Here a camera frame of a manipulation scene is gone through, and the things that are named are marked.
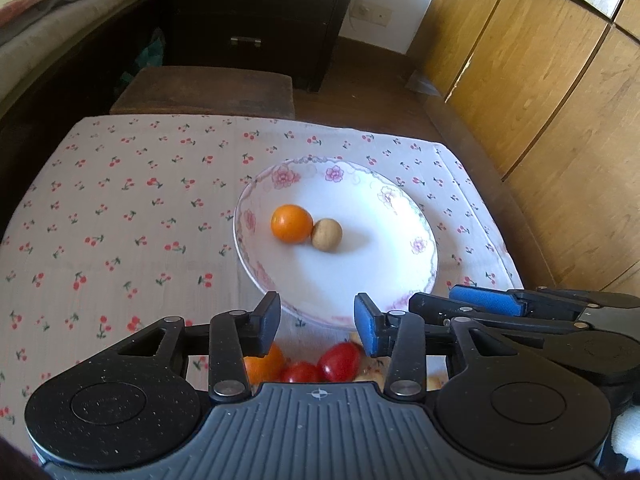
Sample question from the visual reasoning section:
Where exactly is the dark wooden nightstand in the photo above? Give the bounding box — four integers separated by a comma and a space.
159, 0, 362, 94

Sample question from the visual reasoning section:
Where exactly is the cherry print tablecloth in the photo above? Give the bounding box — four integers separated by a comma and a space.
0, 115, 526, 461

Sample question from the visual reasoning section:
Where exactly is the teal patterned cloth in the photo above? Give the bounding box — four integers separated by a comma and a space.
119, 29, 167, 86

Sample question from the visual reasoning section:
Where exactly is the dark wooden stool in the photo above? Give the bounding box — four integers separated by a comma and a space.
109, 66, 296, 121

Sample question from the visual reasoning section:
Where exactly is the red tomato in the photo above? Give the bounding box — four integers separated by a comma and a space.
317, 341, 364, 383
279, 361, 323, 385

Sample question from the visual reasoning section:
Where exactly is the light wooden wardrobe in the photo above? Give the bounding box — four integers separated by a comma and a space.
407, 0, 640, 292

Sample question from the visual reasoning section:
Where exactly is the orange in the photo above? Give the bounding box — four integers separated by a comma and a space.
271, 203, 314, 245
243, 341, 287, 386

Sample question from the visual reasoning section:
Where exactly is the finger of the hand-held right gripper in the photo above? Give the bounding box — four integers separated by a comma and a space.
448, 284, 602, 319
408, 293, 587, 336

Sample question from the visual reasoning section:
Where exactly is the grey paper sheet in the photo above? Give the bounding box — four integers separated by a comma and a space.
407, 72, 442, 97

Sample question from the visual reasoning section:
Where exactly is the beige wall outlet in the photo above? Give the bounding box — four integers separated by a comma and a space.
349, 0, 392, 27

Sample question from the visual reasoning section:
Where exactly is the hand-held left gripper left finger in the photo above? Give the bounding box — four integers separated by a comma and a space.
117, 291, 282, 405

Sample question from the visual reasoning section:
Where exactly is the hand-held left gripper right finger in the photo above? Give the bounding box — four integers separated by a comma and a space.
353, 292, 507, 402

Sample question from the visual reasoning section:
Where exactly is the white cloth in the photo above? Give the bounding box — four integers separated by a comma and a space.
611, 406, 640, 462

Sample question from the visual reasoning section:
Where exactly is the white floral plate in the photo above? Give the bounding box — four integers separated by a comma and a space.
233, 157, 439, 331

